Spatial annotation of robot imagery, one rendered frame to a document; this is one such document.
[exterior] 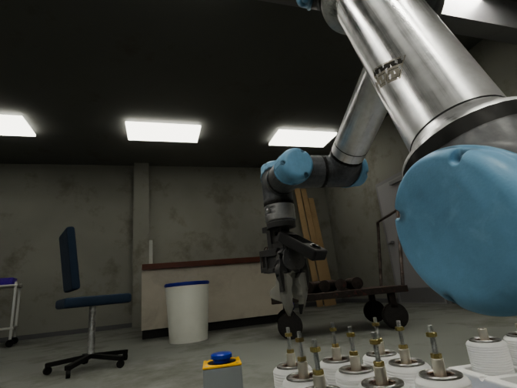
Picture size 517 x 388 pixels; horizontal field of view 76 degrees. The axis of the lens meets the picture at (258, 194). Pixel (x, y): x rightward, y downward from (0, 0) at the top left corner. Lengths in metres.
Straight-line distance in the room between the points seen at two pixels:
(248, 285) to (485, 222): 4.53
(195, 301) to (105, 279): 3.77
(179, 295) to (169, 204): 3.97
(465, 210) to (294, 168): 0.48
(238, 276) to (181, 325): 1.32
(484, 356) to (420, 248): 0.84
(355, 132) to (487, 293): 0.49
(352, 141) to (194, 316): 3.13
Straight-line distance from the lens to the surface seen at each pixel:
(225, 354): 0.69
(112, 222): 7.34
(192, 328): 3.67
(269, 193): 0.80
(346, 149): 0.73
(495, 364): 1.12
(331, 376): 0.92
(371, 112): 0.68
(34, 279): 7.45
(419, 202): 0.28
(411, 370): 0.85
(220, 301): 4.63
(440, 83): 0.33
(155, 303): 4.56
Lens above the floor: 0.44
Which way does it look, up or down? 16 degrees up
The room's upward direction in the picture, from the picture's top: 6 degrees counter-clockwise
